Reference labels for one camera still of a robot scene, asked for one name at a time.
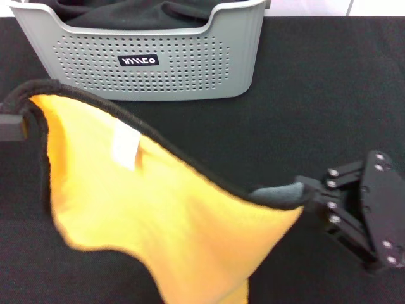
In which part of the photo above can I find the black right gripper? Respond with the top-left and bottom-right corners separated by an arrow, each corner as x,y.
293,150 -> 405,275

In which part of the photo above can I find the yellow towel with black edge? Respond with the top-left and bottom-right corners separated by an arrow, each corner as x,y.
0,79 -> 315,304

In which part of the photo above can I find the black tablecloth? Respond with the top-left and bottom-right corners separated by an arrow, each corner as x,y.
0,15 -> 405,304

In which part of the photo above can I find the grey perforated plastic storage box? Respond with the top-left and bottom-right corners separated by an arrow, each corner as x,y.
9,0 -> 267,103

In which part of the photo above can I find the black cloth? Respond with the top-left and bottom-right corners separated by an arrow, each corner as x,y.
56,0 -> 229,31

